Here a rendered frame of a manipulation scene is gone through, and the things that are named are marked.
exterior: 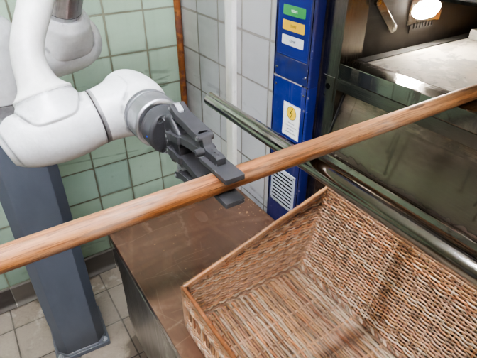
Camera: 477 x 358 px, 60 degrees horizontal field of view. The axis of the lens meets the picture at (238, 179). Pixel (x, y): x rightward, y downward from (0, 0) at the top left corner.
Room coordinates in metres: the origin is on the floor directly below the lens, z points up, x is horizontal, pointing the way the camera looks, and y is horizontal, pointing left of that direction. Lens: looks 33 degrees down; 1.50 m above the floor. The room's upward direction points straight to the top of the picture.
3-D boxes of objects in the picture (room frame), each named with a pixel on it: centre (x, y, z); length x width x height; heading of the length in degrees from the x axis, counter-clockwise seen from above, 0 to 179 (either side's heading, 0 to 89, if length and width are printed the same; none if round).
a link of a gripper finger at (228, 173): (0.47, 0.02, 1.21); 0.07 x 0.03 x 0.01; 33
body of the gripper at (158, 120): (0.61, 0.11, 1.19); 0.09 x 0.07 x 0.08; 33
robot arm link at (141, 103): (0.67, 0.15, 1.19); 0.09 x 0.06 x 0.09; 123
